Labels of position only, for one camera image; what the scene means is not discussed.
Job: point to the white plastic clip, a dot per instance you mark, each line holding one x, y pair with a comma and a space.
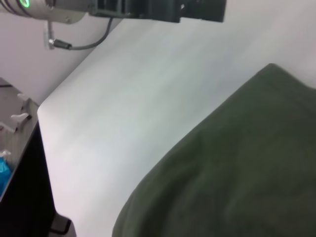
27, 101
21, 119

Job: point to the dark green FREE t-shirt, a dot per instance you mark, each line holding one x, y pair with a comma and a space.
222, 160

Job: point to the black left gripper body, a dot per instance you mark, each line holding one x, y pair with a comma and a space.
138, 8

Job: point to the blue plastic bag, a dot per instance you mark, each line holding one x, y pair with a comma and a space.
3, 175

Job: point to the black base cabinet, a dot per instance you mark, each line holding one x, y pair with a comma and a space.
27, 192

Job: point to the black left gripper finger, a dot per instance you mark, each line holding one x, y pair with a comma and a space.
205, 10

